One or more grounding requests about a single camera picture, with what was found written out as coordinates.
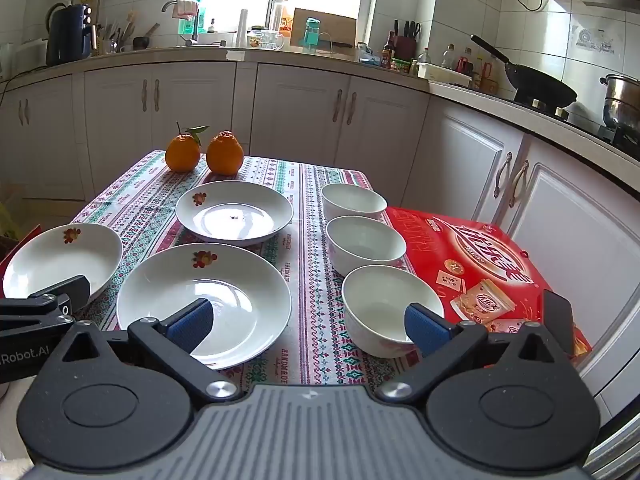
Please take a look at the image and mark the kitchen countertop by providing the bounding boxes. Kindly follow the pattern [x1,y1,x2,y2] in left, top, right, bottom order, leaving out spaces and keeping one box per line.
[0,42,640,196]

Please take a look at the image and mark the gas stove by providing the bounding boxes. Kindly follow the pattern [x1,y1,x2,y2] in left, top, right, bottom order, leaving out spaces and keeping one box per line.
[515,95,640,162]

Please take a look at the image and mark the utensil holder with chopsticks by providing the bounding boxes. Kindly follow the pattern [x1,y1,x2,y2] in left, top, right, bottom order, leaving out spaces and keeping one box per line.
[97,19,135,56]

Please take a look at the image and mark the orange with green leaf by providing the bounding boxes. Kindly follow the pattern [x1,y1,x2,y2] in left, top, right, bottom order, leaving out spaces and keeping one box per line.
[165,121,210,173]

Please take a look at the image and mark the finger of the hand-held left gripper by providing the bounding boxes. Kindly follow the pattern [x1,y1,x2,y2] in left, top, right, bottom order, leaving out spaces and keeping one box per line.
[0,275,92,332]

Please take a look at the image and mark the dark blue air fryer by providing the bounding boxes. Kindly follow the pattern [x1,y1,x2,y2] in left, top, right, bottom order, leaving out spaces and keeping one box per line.
[46,3,94,67]

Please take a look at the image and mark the black rectangular object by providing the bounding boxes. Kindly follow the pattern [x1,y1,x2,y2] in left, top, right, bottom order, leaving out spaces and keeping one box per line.
[544,290,574,358]

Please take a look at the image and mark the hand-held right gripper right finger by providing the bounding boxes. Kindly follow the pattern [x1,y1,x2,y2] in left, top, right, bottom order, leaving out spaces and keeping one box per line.
[376,304,566,403]

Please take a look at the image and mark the white countertop appliance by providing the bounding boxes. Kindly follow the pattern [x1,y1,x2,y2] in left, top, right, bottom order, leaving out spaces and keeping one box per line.
[14,39,49,75]

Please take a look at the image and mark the white floral plate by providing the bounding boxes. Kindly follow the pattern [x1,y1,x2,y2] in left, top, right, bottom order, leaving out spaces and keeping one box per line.
[2,223,124,311]
[116,243,293,371]
[175,180,295,247]

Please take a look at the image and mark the white base cabinets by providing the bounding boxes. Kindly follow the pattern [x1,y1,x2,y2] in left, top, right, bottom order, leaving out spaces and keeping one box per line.
[0,60,640,411]

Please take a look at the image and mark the metal faucet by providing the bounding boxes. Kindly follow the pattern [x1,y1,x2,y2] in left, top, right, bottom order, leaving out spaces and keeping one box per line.
[161,0,202,46]

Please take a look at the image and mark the knife block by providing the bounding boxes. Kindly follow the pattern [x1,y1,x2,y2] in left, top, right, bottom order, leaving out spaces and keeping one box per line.
[392,20,422,61]

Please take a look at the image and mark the white rectangular container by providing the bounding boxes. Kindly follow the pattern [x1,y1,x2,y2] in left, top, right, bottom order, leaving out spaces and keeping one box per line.
[416,62,473,89]

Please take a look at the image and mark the black wok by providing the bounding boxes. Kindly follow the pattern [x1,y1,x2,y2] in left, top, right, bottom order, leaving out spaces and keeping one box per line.
[470,35,579,109]

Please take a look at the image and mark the white ceramic bowl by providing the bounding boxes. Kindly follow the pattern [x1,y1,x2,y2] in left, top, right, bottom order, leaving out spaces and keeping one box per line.
[321,183,388,222]
[325,215,408,277]
[342,265,446,359]

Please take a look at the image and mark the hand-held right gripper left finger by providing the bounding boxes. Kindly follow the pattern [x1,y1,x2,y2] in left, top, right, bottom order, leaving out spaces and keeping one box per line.
[35,299,238,406]

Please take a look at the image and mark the knobbed orange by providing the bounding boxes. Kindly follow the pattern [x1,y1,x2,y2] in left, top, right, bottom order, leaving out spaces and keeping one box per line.
[206,130,245,177]

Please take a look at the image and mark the cardboard sheet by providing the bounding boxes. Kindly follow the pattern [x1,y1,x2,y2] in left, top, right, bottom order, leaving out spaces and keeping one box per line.
[291,8,357,47]

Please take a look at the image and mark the red printed gift box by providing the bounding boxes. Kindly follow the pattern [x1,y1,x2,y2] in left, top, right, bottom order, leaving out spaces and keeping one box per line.
[382,206,593,361]

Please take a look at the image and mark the stainless steel pot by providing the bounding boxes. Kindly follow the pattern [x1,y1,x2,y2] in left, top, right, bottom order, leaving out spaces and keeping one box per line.
[600,74,640,132]

